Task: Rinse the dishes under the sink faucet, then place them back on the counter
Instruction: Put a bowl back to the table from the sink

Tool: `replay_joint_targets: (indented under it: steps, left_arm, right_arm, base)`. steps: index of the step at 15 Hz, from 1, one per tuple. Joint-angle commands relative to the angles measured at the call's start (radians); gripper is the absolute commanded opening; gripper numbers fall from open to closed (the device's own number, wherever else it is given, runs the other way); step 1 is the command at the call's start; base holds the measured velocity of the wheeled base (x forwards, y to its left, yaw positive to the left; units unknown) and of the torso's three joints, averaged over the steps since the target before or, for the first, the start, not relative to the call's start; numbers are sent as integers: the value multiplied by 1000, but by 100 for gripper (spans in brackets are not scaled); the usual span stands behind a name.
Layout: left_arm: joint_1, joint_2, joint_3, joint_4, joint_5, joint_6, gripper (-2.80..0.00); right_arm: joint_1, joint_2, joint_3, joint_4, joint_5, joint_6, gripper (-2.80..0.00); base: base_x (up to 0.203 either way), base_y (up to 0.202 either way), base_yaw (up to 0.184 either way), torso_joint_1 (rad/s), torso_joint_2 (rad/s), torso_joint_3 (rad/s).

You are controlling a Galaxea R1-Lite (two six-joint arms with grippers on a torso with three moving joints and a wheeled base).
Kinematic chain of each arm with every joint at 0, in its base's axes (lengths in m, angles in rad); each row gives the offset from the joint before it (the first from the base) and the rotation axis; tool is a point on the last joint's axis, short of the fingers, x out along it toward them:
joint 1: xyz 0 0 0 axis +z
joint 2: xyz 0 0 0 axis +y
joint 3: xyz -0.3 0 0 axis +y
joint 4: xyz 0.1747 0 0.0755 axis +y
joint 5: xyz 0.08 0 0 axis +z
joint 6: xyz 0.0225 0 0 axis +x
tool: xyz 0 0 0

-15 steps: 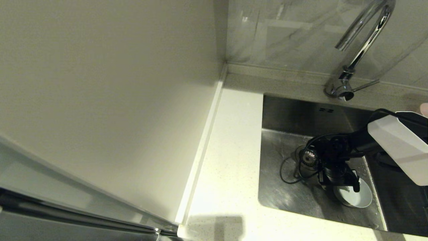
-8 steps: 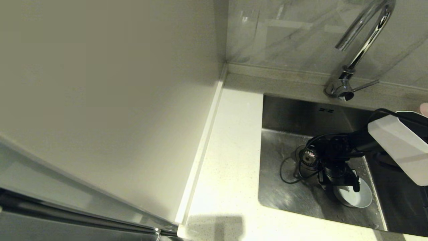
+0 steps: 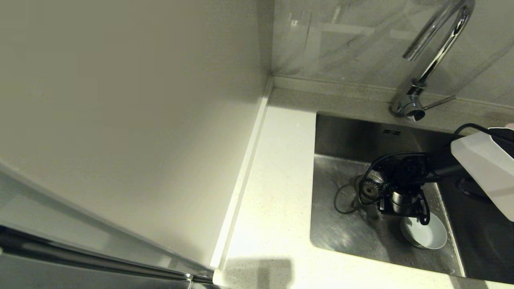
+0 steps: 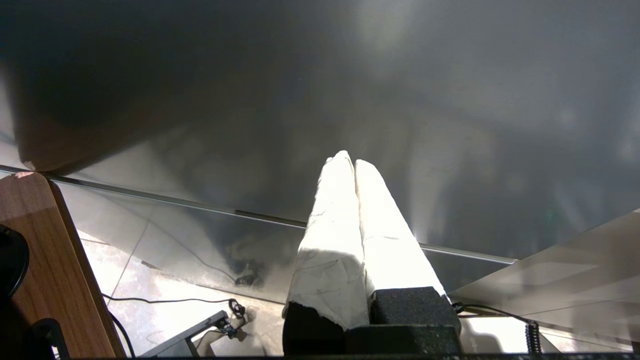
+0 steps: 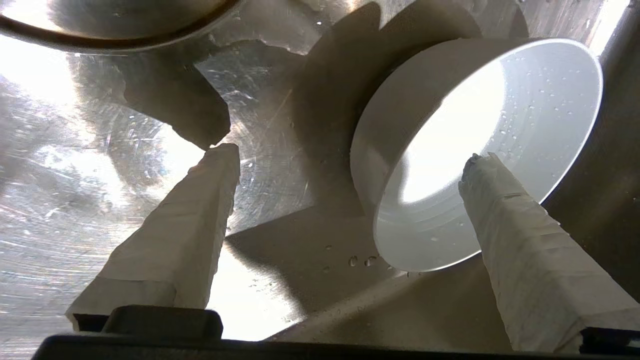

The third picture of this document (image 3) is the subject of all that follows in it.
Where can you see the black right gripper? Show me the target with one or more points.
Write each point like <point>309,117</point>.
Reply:
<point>401,200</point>

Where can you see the grey blue bowl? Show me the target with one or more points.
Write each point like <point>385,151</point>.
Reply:
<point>427,235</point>

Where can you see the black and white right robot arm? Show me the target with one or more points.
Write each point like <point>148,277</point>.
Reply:
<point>482,164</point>

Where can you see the round metal sink drain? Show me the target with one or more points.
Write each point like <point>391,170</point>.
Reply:
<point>357,188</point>

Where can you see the stainless steel sink basin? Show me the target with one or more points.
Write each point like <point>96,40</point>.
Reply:
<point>341,237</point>

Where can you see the chrome gooseneck faucet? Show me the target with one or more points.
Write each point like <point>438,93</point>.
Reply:
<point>409,105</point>

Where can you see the tall white cabinet side panel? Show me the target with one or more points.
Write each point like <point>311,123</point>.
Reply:
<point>120,100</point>

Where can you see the stainless steel appliance door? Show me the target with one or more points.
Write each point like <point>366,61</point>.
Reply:
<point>80,279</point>

